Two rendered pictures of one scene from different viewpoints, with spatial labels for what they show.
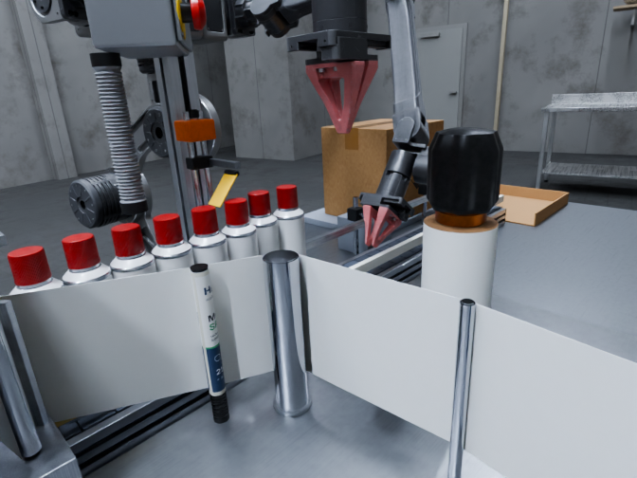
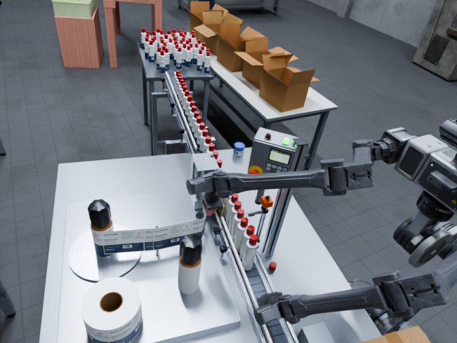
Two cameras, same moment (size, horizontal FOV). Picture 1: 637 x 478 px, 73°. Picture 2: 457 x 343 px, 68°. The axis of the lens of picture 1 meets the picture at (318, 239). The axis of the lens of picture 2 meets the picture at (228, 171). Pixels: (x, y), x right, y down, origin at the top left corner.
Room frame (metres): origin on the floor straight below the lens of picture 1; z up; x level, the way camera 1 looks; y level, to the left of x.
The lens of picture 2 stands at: (0.90, -0.89, 2.17)
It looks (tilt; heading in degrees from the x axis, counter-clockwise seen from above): 39 degrees down; 112
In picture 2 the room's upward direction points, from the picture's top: 9 degrees clockwise
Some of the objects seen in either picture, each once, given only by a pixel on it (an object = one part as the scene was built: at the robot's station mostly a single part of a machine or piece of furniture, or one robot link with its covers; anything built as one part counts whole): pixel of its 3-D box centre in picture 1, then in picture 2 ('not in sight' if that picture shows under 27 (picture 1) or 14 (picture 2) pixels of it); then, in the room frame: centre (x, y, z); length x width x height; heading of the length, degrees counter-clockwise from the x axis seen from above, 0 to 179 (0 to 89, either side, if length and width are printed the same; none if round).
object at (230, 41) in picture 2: not in sight; (237, 48); (-0.54, 2.38, 0.97); 0.45 x 0.44 x 0.37; 58
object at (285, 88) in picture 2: not in sight; (285, 81); (0.16, 1.95, 0.97); 0.51 x 0.42 x 0.37; 61
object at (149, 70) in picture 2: not in sight; (173, 99); (-0.94, 1.82, 0.46); 0.72 x 0.62 x 0.93; 135
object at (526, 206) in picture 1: (510, 202); not in sight; (1.35, -0.63, 0.85); 0.30 x 0.26 x 0.04; 135
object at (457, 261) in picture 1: (458, 249); (190, 264); (0.51, -0.18, 1.03); 0.09 x 0.09 x 0.30
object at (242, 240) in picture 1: (243, 266); (241, 234); (0.60, 0.12, 0.98); 0.05 x 0.05 x 0.20
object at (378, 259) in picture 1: (393, 251); (260, 316); (0.83, -0.15, 0.91); 1.07 x 0.01 x 0.02; 135
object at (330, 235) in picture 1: (365, 222); (279, 305); (0.88, -0.10, 0.96); 1.07 x 0.01 x 0.01; 135
